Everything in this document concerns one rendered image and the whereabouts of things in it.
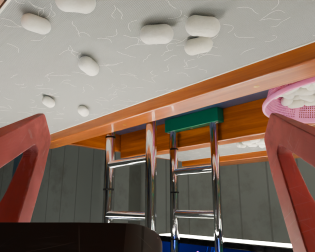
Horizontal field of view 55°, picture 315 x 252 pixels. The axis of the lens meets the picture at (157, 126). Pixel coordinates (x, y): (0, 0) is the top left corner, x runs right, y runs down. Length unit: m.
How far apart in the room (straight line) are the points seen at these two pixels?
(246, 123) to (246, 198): 1.51
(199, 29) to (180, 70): 0.14
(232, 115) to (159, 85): 0.37
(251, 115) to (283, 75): 0.38
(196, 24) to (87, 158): 2.80
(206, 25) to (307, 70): 0.17
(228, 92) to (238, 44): 0.11
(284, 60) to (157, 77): 0.19
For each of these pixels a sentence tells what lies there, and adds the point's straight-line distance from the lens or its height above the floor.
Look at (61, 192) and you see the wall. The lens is 3.28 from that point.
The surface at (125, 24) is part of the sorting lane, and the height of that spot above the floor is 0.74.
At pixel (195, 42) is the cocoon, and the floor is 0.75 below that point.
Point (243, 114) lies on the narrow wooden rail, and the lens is 0.83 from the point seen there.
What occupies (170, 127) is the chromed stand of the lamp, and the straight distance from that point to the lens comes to 0.94.
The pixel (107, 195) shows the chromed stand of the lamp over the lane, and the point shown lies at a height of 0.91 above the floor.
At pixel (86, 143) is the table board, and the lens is 1.09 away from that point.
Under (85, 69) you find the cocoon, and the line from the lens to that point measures 0.43.
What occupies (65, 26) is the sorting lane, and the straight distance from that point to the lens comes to 0.38.
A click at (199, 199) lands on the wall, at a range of 2.41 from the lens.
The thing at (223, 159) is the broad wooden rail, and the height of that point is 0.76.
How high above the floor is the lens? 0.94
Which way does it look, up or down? 15 degrees down
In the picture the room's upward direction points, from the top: 180 degrees counter-clockwise
